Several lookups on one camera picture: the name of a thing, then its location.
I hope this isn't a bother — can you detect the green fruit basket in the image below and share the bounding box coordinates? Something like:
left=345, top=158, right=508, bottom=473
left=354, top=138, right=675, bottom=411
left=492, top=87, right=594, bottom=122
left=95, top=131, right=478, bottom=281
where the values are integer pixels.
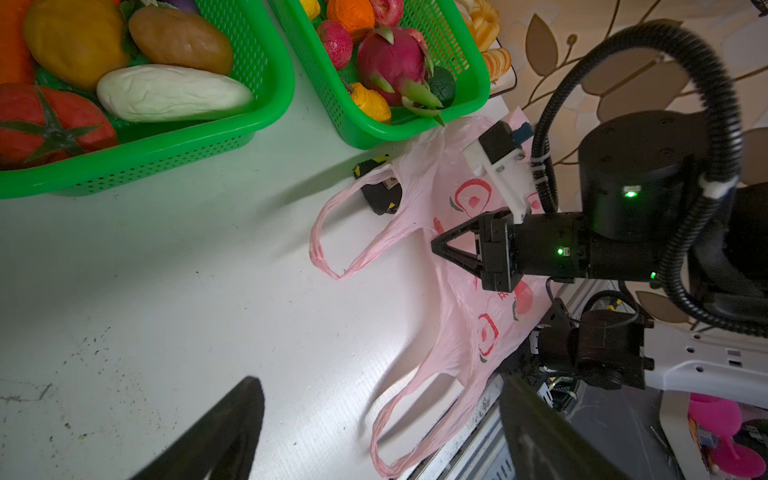
left=268, top=0, right=492, bottom=151

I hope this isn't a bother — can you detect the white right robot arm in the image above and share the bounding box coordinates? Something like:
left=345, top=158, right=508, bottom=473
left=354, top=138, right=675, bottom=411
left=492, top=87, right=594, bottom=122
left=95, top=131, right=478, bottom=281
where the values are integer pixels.
left=431, top=22, right=767, bottom=407

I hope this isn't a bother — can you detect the bread tray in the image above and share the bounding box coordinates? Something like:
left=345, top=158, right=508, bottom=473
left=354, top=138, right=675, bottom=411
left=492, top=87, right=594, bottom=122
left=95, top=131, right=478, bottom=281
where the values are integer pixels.
left=454, top=0, right=511, bottom=83

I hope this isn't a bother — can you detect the orange tangerine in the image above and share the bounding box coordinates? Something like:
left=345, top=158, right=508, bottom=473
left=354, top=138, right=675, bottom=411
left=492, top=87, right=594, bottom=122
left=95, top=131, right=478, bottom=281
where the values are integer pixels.
left=326, top=0, right=375, bottom=34

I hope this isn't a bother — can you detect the white cucumber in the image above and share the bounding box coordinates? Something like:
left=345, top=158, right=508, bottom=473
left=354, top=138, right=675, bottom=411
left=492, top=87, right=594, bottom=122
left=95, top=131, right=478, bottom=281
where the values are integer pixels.
left=96, top=64, right=256, bottom=123

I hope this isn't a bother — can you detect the black yellow tape measure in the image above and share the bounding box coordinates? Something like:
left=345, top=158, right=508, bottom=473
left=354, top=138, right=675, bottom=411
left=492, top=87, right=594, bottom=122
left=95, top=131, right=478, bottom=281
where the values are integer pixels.
left=353, top=154, right=402, bottom=215

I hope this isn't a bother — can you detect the yellow potato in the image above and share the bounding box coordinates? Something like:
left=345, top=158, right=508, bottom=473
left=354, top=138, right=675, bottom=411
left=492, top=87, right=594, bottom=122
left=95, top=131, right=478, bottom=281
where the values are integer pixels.
left=22, top=0, right=130, bottom=91

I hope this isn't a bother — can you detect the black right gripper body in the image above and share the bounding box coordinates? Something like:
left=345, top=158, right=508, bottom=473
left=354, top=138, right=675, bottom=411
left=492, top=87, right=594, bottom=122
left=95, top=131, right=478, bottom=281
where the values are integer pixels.
left=476, top=210, right=590, bottom=293

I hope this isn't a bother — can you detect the brown kiwi potato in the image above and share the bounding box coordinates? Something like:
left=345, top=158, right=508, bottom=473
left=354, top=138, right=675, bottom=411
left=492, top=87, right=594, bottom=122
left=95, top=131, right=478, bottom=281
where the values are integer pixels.
left=128, top=6, right=234, bottom=76

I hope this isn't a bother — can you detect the green vegetable basket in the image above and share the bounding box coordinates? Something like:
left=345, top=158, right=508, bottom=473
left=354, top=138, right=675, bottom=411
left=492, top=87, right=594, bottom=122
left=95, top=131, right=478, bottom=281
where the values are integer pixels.
left=1, top=1, right=295, bottom=199

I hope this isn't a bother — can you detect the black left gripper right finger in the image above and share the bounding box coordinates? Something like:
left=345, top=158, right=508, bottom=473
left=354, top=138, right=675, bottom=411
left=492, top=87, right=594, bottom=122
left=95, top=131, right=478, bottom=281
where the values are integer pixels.
left=500, top=376, right=628, bottom=480

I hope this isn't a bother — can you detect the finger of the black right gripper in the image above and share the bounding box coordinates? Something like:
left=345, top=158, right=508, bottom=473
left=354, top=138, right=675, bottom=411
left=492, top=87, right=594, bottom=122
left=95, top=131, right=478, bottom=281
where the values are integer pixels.
left=432, top=245, right=480, bottom=276
left=431, top=217, right=479, bottom=252

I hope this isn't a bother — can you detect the red tomato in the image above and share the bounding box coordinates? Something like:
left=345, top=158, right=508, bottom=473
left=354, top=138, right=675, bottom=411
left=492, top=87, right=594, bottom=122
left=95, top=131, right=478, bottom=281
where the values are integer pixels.
left=1, top=84, right=118, bottom=171

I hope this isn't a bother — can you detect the pink plastic bag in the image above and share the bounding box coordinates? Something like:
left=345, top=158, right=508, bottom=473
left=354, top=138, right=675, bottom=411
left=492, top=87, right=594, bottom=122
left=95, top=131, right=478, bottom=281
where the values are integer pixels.
left=309, top=116, right=549, bottom=479

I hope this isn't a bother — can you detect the pink dragon fruit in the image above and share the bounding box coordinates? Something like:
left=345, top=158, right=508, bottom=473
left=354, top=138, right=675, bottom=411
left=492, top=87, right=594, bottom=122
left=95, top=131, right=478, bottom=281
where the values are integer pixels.
left=356, top=26, right=445, bottom=126

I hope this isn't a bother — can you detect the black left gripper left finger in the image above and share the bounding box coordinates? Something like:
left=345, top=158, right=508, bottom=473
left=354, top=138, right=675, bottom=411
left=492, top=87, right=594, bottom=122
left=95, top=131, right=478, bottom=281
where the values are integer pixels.
left=134, top=376, right=265, bottom=479

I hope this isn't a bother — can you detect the orange carrot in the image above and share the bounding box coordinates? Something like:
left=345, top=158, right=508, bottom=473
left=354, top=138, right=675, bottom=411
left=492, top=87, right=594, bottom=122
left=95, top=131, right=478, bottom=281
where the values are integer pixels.
left=0, top=0, right=35, bottom=84

